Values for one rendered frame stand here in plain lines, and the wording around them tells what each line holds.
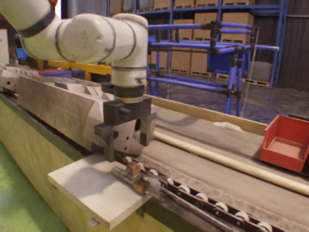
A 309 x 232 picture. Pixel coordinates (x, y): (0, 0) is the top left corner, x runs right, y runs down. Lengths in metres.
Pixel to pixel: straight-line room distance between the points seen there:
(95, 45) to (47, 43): 0.13
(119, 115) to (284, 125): 0.95
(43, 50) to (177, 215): 0.52
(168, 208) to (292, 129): 0.84
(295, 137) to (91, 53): 1.10
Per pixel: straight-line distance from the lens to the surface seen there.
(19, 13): 0.45
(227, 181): 0.81
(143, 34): 0.50
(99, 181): 0.67
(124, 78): 0.49
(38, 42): 0.47
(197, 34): 10.74
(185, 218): 0.60
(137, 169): 0.69
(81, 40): 0.38
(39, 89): 1.26
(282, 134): 1.26
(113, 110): 0.50
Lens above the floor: 1.19
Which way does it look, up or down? 18 degrees down
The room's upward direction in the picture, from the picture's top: 3 degrees clockwise
